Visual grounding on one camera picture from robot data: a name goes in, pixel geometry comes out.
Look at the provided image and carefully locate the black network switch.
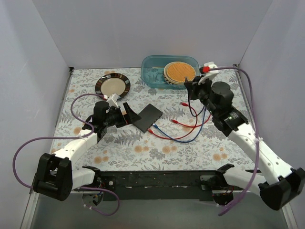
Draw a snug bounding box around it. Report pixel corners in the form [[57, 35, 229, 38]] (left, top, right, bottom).
[[133, 104, 163, 133]]

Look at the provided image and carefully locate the blue ethernet cable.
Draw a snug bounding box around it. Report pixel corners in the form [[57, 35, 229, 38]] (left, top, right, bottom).
[[152, 104, 207, 144]]

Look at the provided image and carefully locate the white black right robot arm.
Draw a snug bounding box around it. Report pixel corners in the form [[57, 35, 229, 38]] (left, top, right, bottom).
[[184, 79, 305, 212]]

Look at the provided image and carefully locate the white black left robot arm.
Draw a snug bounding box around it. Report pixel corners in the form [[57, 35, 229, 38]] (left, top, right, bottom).
[[33, 102, 141, 201]]

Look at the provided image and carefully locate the orange woven round coaster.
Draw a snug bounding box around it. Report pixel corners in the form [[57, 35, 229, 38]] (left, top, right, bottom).
[[166, 62, 196, 82]]

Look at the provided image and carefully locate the striped bowl in container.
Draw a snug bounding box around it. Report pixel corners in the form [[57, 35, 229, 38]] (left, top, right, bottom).
[[163, 64, 200, 86]]

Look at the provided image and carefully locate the dark rimmed beige plate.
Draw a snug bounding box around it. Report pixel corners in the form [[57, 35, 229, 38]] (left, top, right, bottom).
[[95, 73, 131, 99]]

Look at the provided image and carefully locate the teal transparent plastic container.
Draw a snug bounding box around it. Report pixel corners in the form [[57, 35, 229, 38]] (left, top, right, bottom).
[[141, 55, 199, 90]]

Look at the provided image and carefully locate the floral patterned table mat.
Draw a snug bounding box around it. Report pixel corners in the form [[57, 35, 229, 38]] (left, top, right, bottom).
[[55, 68, 254, 171]]

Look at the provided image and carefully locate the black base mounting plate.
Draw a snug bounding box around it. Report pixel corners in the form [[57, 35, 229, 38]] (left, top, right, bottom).
[[41, 166, 272, 202]]

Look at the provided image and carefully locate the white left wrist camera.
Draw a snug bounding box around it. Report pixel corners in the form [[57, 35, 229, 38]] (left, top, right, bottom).
[[103, 93, 120, 108]]

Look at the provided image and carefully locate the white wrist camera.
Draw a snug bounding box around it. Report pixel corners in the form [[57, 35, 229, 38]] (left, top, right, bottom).
[[103, 93, 120, 108], [199, 62, 219, 84]]

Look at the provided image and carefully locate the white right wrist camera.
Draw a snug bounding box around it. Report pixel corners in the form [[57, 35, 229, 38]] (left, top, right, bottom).
[[199, 62, 219, 84]]

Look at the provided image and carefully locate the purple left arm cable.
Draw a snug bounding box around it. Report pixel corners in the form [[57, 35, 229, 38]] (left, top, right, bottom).
[[12, 93, 121, 216]]

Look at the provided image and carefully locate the aluminium frame rail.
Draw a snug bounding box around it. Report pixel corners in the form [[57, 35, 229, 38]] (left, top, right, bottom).
[[212, 173, 286, 191]]

